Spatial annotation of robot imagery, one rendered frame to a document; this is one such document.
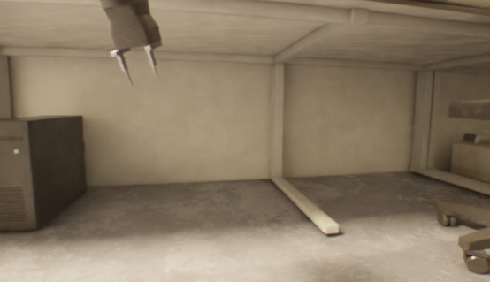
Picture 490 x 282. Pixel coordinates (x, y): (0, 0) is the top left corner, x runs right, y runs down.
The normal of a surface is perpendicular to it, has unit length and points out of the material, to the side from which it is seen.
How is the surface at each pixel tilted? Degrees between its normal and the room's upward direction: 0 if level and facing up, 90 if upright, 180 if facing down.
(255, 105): 90
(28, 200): 90
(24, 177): 90
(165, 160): 90
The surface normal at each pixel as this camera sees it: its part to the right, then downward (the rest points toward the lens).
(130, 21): -0.11, 0.43
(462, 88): 0.18, 0.10
